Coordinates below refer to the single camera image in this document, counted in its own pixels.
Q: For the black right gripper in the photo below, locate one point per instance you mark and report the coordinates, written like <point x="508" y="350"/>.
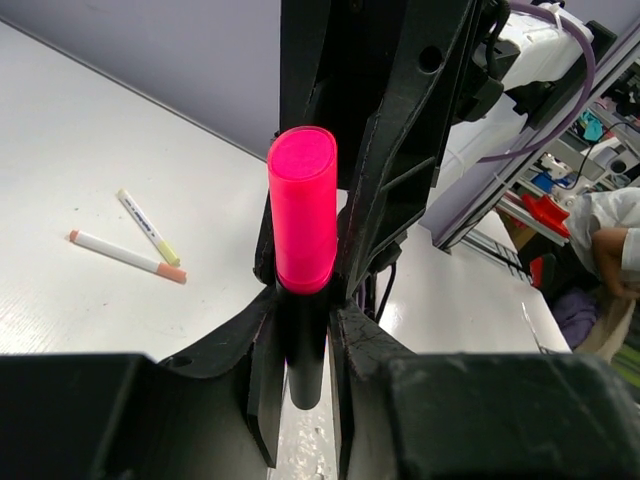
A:
<point x="388" y="78"/>

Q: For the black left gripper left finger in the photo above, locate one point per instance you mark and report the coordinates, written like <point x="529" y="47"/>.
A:
<point x="124" y="416"/>

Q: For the red plastic part background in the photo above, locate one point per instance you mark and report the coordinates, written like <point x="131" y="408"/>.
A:
<point x="547" y="212"/>

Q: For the peach-capped white marker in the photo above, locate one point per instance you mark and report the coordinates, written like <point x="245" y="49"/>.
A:
<point x="126" y="256"/>

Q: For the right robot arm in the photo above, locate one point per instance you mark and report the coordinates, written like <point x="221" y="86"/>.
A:
<point x="549" y="56"/>

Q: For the pale yellow white marker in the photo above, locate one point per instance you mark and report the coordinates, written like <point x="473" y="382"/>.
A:
<point x="152" y="233"/>

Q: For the pink highlighter cap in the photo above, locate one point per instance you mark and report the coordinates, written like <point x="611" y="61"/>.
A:
<point x="302" y="175"/>

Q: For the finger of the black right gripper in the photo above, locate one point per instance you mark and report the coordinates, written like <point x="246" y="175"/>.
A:
<point x="264" y="259"/>

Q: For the black pink highlighter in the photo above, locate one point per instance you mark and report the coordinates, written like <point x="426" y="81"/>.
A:
<point x="302" y="320"/>

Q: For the person's hand in background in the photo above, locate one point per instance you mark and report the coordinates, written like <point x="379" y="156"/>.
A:
<point x="607" y="250"/>

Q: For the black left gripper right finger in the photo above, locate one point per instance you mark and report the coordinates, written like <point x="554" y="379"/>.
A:
<point x="402" y="415"/>

